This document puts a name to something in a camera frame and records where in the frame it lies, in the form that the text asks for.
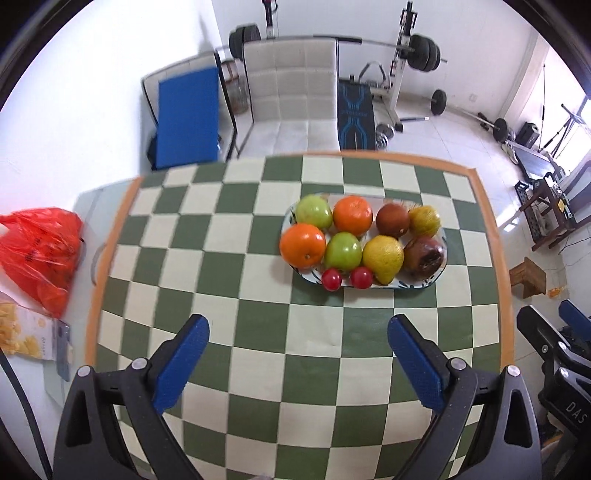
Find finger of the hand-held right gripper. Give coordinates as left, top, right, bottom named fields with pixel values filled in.
left=558, top=299, right=591, bottom=344
left=516, top=305, right=579, bottom=370

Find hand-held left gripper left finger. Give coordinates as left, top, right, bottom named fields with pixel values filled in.
left=53, top=314, right=211, bottom=480

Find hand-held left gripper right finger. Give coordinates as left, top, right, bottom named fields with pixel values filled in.
left=387, top=314, right=543, bottom=480

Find floral ceramic plate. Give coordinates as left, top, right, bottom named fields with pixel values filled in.
left=281, top=194, right=448, bottom=289

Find dark bruised fruit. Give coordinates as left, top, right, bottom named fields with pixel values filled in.
left=403, top=236, right=447, bottom=277

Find large yellow citrus fruit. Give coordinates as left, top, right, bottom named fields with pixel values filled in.
left=362, top=235, right=404, bottom=285

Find green apple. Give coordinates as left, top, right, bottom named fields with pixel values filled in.
left=295, top=194, right=334, bottom=230
left=324, top=232, right=363, bottom=271

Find small yellow-green citrus fruit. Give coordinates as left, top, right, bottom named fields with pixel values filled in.
left=409, top=205, right=441, bottom=238

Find orange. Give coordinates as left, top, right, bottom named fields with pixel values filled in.
left=279, top=223, right=327, bottom=270
left=332, top=196, right=374, bottom=237

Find wooden stool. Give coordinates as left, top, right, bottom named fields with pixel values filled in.
left=510, top=257, right=547, bottom=298

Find black side table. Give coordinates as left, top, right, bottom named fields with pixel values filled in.
left=515, top=171, right=583, bottom=251

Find brown round fruit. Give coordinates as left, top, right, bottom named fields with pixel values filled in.
left=375, top=203, right=411, bottom=239

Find white and yellow snack box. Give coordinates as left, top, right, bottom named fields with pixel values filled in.
left=0, top=302, right=75, bottom=361

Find red plastic bag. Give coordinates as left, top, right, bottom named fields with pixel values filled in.
left=0, top=208, right=85, bottom=319

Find black tripod stand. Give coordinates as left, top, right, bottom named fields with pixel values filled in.
left=540, top=104, right=588, bottom=158

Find barbell with small plates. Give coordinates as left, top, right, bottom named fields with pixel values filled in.
left=429, top=90, right=517, bottom=143

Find dumbbells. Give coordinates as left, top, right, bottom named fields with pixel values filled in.
left=375, top=122, right=403, bottom=149

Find black and blue exercise mat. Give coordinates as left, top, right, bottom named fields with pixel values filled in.
left=337, top=79, right=377, bottom=151

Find white padded chair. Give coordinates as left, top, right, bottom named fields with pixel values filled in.
left=235, top=38, right=341, bottom=160

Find white squat rack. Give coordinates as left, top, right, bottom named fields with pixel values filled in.
left=263, top=0, right=419, bottom=134

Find barbell with black plates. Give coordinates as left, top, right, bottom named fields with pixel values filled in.
left=216, top=24, right=450, bottom=73

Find black cable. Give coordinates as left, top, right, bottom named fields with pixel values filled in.
left=0, top=355, right=51, bottom=480

